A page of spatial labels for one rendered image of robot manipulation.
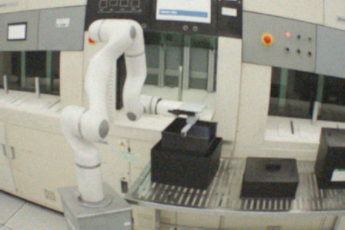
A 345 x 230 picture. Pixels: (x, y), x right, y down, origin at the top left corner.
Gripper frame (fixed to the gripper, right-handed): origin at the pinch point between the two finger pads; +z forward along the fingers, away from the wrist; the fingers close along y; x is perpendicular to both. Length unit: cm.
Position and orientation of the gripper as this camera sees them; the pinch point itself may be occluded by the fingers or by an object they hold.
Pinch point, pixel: (192, 111)
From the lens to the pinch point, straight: 189.7
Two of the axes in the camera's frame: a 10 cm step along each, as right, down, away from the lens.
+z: 9.5, 1.3, -2.9
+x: 0.4, -9.6, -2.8
